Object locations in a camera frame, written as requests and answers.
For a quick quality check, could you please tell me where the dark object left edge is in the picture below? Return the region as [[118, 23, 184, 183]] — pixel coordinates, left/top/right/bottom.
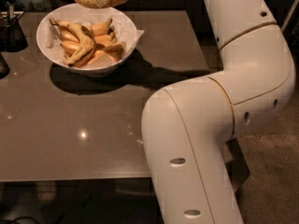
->
[[0, 54, 10, 79]]

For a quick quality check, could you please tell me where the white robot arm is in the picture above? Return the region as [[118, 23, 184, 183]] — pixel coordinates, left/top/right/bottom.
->
[[142, 0, 295, 224]]

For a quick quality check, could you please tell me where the black wire mesh basket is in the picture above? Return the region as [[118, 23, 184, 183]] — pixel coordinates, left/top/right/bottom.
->
[[0, 3, 28, 52]]

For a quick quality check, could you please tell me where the white paper bowl liner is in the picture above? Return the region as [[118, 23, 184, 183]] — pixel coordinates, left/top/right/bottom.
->
[[36, 4, 144, 77]]

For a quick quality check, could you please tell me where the white ceramic bowl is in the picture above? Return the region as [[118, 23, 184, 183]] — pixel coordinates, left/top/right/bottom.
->
[[36, 4, 144, 77]]

